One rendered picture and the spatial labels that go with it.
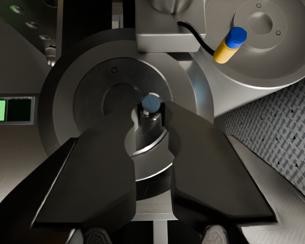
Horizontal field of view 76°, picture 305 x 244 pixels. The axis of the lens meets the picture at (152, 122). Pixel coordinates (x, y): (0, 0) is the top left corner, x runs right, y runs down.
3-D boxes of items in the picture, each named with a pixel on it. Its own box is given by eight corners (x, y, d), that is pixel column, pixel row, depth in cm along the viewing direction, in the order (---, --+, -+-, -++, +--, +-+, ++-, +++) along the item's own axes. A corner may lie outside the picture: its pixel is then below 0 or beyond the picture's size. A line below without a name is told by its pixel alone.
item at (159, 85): (89, 44, 15) (185, 70, 15) (96, 56, 17) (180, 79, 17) (57, 140, 14) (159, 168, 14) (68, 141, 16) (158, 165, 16)
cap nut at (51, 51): (56, 47, 49) (55, 64, 48) (63, 53, 52) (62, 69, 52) (41, 47, 49) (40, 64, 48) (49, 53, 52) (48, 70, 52)
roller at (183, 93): (166, 21, 16) (220, 150, 15) (155, 97, 42) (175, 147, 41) (33, 66, 16) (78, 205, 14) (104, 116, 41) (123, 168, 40)
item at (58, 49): (67, -99, 19) (60, 83, 17) (112, 36, 43) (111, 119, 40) (62, -99, 19) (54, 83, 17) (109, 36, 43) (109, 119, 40)
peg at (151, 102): (135, 97, 12) (157, 88, 12) (138, 106, 14) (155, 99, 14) (144, 118, 11) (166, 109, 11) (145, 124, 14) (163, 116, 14)
